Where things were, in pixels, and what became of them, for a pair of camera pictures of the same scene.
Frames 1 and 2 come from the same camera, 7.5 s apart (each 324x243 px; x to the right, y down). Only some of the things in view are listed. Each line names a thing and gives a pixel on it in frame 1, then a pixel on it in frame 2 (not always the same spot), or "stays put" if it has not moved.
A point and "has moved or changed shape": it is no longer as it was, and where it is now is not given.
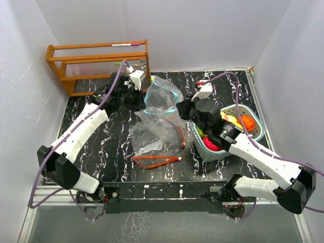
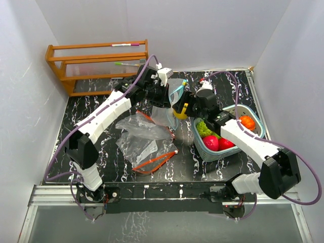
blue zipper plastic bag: (161, 97) has moved or changed shape
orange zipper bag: (154, 134) has moved or changed shape
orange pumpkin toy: (248, 122) stays put
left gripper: (139, 105) → (164, 100)
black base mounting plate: (164, 196) stays put
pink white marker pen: (125, 44) stays put
